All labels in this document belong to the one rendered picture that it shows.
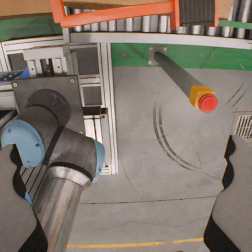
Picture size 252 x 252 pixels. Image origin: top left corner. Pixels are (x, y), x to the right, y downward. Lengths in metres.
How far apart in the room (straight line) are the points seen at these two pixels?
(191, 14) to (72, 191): 0.44
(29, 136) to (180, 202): 2.45
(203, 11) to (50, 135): 0.42
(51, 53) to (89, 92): 0.88
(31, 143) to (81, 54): 1.06
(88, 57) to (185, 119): 1.08
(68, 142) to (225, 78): 1.64
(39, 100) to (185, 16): 0.44
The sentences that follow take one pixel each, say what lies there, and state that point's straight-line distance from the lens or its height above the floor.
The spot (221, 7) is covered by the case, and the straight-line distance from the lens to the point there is 0.76.
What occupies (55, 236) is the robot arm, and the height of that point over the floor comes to 1.42.
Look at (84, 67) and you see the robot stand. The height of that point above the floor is 0.21.
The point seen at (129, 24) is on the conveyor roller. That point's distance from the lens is 1.08.
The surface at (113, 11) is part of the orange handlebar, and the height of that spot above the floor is 1.23.
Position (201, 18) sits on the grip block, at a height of 1.24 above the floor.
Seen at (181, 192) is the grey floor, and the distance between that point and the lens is 2.60.
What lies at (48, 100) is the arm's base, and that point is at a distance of 0.61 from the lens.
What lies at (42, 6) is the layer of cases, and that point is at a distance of 1.16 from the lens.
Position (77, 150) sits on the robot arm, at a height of 1.24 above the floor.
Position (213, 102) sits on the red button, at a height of 1.04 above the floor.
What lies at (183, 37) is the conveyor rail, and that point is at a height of 0.59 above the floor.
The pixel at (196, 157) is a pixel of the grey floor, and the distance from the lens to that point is 2.26.
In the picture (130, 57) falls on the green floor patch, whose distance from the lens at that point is 1.65.
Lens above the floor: 1.63
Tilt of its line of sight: 61 degrees down
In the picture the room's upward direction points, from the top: 176 degrees clockwise
